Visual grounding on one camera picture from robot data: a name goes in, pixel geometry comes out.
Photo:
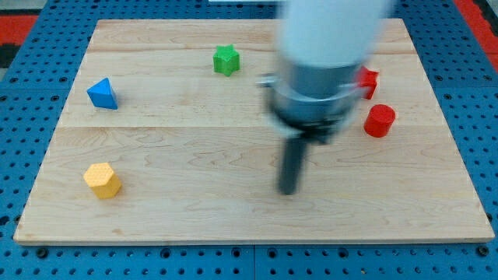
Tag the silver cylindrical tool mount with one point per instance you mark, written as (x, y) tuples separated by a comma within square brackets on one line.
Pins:
[(310, 102)]

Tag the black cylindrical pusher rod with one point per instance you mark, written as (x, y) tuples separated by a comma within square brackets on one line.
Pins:
[(293, 154)]

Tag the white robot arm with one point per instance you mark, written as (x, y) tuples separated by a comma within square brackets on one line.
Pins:
[(329, 32)]

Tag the yellow hexagon block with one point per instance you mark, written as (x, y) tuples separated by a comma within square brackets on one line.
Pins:
[(102, 180)]

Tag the wooden board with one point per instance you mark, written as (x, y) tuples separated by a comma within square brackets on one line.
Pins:
[(198, 158)]

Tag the red angular block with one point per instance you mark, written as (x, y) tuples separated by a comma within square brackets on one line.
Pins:
[(367, 79)]

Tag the red cylinder block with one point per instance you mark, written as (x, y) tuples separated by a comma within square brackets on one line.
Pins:
[(379, 120)]

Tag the green star block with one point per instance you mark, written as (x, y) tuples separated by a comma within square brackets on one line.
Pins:
[(226, 60)]

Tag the blue triangular block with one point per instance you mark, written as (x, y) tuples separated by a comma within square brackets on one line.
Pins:
[(102, 95)]

